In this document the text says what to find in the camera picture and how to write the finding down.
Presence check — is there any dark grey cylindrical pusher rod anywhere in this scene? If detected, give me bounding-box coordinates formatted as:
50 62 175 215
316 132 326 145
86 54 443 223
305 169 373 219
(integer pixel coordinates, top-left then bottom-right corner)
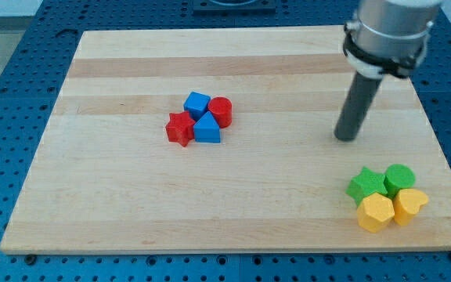
334 72 382 142

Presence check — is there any red cylinder block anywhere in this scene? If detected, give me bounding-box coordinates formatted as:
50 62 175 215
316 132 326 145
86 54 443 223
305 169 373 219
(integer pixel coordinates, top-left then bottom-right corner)
207 96 233 128

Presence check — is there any blue cube block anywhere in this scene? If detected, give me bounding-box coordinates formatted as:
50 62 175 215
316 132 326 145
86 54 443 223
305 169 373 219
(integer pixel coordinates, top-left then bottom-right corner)
183 92 211 121

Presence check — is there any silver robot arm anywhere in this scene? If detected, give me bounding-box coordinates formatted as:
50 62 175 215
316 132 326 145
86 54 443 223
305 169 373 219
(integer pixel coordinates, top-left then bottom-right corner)
334 0 442 142

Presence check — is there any green star block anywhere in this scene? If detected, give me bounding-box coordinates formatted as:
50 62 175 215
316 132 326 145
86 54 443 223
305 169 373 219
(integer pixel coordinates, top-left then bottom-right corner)
345 166 388 206

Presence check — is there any green cylinder block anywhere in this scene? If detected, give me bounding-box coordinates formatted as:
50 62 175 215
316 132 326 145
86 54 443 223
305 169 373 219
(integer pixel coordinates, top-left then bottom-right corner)
384 164 416 199

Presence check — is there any yellow heart block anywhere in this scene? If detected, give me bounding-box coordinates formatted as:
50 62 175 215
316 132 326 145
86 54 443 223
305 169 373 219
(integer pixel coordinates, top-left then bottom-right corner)
393 188 429 226

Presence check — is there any yellow pentagon block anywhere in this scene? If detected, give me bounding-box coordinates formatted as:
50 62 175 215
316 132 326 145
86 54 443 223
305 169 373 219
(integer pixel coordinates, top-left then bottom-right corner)
356 193 395 233

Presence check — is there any light wooden board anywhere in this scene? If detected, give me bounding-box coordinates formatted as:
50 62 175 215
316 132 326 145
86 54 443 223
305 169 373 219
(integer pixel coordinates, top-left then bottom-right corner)
0 26 451 255

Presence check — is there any blue triangle block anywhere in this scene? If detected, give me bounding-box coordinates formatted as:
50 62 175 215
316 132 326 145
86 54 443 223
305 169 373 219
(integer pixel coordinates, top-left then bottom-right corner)
193 111 221 143

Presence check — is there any red star block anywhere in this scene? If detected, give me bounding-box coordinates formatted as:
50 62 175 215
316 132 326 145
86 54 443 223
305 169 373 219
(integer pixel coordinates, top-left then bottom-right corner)
165 110 196 147

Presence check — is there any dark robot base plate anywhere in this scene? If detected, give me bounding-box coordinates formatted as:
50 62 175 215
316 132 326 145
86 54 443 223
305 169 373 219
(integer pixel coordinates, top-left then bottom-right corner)
190 0 276 14

